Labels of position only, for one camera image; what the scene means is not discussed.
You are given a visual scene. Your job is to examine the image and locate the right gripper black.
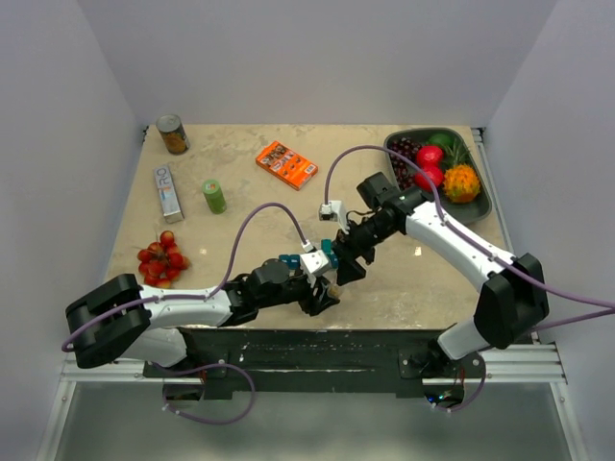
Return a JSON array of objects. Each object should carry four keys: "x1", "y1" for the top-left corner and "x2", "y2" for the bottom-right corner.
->
[{"x1": 332, "y1": 214, "x2": 397, "y2": 286}]

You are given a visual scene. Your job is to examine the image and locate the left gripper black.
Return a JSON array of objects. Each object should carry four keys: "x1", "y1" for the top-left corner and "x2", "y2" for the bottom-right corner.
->
[{"x1": 258, "y1": 267, "x2": 339, "y2": 315}]

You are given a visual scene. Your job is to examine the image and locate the clear pill bottle yellow capsules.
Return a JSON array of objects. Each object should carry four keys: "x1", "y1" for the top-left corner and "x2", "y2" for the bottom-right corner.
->
[{"x1": 327, "y1": 282, "x2": 344, "y2": 299}]

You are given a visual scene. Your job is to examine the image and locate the teal weekly pill organizer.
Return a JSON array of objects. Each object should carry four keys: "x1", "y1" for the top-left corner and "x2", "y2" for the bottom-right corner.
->
[{"x1": 278, "y1": 239, "x2": 338, "y2": 270}]

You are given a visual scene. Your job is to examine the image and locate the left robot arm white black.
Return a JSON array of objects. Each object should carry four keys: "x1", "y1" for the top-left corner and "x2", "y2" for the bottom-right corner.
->
[{"x1": 64, "y1": 259, "x2": 340, "y2": 376}]

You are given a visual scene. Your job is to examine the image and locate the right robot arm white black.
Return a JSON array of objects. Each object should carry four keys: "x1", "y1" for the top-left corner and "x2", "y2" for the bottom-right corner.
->
[{"x1": 319, "y1": 173, "x2": 549, "y2": 377}]

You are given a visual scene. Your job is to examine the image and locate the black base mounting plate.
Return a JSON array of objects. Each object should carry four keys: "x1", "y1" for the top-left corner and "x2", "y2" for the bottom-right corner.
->
[{"x1": 143, "y1": 328, "x2": 486, "y2": 400}]

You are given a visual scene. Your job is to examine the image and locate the dark purple grape bunch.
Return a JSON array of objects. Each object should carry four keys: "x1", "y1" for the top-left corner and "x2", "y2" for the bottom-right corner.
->
[{"x1": 385, "y1": 136, "x2": 423, "y2": 190}]

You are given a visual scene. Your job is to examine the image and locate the orange cardboard box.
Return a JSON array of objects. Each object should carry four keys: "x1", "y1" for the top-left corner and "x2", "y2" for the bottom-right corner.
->
[{"x1": 256, "y1": 141, "x2": 318, "y2": 190}]

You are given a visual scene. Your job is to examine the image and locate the lower red pomegranate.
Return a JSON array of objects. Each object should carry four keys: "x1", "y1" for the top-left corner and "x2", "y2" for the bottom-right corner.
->
[{"x1": 414, "y1": 164, "x2": 444, "y2": 192}]

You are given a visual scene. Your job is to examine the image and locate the red pomegranate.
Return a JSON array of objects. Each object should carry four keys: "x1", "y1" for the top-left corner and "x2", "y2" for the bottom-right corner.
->
[
  {"x1": 414, "y1": 164, "x2": 444, "y2": 192},
  {"x1": 416, "y1": 145, "x2": 444, "y2": 168}
]

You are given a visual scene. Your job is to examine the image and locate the upper red pomegranate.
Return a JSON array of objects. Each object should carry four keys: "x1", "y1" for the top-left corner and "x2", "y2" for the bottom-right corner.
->
[{"x1": 416, "y1": 145, "x2": 444, "y2": 168}]

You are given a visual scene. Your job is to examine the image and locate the dark grey fruit tray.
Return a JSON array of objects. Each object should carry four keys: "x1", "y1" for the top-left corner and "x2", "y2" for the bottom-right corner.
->
[{"x1": 384, "y1": 128, "x2": 491, "y2": 224}]

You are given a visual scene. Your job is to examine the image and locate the orange spiky kiwano fruit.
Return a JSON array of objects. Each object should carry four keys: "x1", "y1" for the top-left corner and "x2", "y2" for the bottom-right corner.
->
[{"x1": 443, "y1": 164, "x2": 481, "y2": 204}]

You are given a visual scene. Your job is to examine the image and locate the green cylindrical container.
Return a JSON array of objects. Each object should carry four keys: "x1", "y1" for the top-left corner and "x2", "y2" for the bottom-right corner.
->
[{"x1": 201, "y1": 179, "x2": 227, "y2": 214}]

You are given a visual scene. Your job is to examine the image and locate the green lime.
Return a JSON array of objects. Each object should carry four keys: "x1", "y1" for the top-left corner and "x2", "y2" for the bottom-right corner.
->
[{"x1": 428, "y1": 133, "x2": 455, "y2": 150}]

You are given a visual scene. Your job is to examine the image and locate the red cherry bunch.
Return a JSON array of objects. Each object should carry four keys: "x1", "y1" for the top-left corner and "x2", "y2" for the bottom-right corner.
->
[{"x1": 136, "y1": 230, "x2": 191, "y2": 289}]

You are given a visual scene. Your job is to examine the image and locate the silver toothpaste box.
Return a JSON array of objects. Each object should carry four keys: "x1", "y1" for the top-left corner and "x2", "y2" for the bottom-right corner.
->
[{"x1": 154, "y1": 164, "x2": 185, "y2": 224}]

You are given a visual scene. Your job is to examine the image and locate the tin can fruit label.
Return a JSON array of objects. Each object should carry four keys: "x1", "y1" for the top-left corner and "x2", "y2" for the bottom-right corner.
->
[{"x1": 156, "y1": 114, "x2": 190, "y2": 155}]

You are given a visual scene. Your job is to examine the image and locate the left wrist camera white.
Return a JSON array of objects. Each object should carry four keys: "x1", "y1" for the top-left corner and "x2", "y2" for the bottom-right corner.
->
[{"x1": 299, "y1": 246, "x2": 332, "y2": 278}]

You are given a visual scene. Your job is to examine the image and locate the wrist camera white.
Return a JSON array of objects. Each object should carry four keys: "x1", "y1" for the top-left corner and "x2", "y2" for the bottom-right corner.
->
[
  {"x1": 299, "y1": 246, "x2": 332, "y2": 278},
  {"x1": 318, "y1": 200, "x2": 349, "y2": 233}
]

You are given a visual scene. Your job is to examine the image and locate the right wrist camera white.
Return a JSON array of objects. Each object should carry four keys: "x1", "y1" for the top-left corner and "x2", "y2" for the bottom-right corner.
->
[{"x1": 318, "y1": 200, "x2": 349, "y2": 233}]

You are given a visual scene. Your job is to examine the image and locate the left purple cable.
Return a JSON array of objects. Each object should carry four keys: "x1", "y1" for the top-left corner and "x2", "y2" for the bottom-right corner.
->
[{"x1": 61, "y1": 202, "x2": 311, "y2": 425}]

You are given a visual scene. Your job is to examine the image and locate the purple cable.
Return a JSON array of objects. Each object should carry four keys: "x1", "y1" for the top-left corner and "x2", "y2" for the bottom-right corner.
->
[
  {"x1": 324, "y1": 146, "x2": 615, "y2": 414},
  {"x1": 61, "y1": 202, "x2": 311, "y2": 425}
]

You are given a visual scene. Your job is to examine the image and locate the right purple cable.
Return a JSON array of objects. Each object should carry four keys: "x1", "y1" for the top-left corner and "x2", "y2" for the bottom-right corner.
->
[{"x1": 324, "y1": 146, "x2": 615, "y2": 414}]

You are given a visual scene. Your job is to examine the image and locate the aluminium frame rail right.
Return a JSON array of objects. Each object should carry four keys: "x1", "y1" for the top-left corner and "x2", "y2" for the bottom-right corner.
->
[{"x1": 471, "y1": 127, "x2": 514, "y2": 253}]

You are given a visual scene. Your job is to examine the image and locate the aluminium frame rail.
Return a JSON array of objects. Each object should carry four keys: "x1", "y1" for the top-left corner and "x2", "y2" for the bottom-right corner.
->
[
  {"x1": 471, "y1": 127, "x2": 514, "y2": 253},
  {"x1": 37, "y1": 345, "x2": 588, "y2": 460}
]

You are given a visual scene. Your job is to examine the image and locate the aluminium frame rail front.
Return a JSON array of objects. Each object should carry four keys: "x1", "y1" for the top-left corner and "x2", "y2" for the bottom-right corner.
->
[{"x1": 37, "y1": 345, "x2": 588, "y2": 460}]

